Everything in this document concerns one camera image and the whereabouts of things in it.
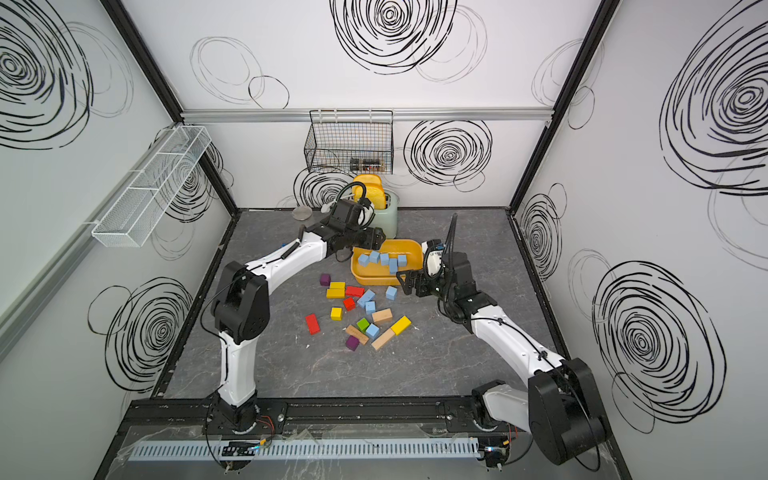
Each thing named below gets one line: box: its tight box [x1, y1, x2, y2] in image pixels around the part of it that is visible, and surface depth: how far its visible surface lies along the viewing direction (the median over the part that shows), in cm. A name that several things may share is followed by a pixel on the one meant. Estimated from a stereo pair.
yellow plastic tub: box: [350, 239, 424, 286], surface depth 104 cm
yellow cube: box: [330, 307, 343, 321], surface depth 92 cm
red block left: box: [305, 313, 321, 335], surface depth 92 cm
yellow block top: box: [326, 281, 346, 293], surface depth 99 cm
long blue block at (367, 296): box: [357, 289, 376, 308], surface depth 96 cm
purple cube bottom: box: [345, 335, 360, 352], surface depth 87 cm
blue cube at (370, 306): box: [364, 300, 377, 315], surface depth 93 cm
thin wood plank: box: [346, 324, 370, 345], surface depth 88 cm
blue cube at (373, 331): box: [366, 323, 380, 340], surface depth 88 cm
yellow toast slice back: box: [352, 174, 383, 186], surface depth 101 cm
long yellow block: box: [390, 315, 412, 336], surface depth 91 cm
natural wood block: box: [372, 308, 394, 327], surface depth 91 cm
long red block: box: [346, 286, 365, 297], surface depth 98 cm
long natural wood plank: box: [371, 328, 395, 350], surface depth 88 cm
